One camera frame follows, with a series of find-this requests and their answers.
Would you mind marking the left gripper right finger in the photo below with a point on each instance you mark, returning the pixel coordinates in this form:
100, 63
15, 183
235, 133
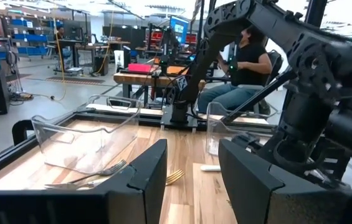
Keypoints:
250, 186

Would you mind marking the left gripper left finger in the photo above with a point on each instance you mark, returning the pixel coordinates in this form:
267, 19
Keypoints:
150, 174

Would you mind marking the gold fork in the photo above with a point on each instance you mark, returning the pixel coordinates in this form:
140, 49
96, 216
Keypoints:
175, 177

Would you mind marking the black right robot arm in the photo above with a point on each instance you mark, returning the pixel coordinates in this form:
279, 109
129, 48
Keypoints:
256, 15

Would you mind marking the clear plastic bin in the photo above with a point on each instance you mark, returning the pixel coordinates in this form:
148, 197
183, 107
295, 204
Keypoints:
216, 140
85, 146

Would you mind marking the black office chair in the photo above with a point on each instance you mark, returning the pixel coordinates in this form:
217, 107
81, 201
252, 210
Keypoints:
275, 62

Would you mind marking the wooden workbench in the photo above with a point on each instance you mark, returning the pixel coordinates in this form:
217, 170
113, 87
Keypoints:
138, 79

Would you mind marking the pink flat box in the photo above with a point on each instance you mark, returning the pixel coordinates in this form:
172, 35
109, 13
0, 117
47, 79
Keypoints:
139, 68

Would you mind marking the black computer case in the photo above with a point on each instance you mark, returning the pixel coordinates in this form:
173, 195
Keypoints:
101, 65

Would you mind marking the black floor mat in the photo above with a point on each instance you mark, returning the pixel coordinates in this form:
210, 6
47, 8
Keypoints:
76, 80

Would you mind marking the blue lit monitor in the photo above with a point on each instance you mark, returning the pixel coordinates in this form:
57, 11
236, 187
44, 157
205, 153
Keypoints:
178, 28

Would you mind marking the shelf with blue bins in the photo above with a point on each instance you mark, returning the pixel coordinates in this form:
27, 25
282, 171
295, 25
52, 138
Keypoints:
32, 37

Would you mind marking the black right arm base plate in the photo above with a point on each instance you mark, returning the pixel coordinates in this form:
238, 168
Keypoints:
178, 123

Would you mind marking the black frame bracket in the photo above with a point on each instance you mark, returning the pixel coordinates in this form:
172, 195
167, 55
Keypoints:
18, 130

